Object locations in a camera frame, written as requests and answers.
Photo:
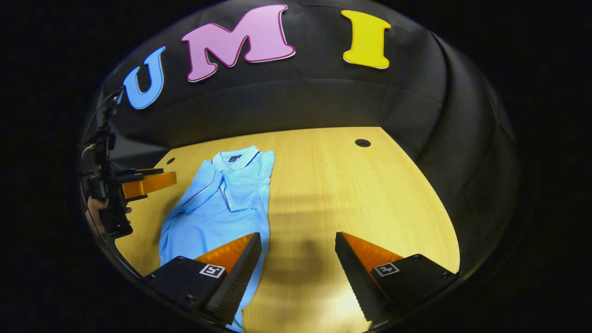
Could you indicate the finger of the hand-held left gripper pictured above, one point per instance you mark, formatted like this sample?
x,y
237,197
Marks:
x,y
150,183
150,171

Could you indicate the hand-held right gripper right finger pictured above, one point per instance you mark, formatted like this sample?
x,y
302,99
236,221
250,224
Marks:
x,y
356,282

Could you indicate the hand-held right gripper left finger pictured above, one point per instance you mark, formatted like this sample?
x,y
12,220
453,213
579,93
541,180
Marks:
x,y
238,282

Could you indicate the light blue T-shirt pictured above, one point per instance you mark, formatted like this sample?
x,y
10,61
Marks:
x,y
217,217

